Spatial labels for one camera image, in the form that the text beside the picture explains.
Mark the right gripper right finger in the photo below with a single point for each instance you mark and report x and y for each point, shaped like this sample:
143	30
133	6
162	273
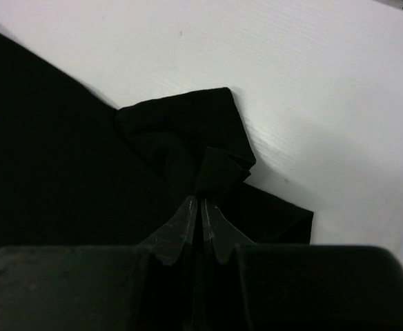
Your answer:
251	286

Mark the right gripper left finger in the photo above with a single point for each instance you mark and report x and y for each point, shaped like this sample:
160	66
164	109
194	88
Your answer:
142	287

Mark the black t shirt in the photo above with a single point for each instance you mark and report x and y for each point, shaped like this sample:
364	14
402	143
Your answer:
75	171

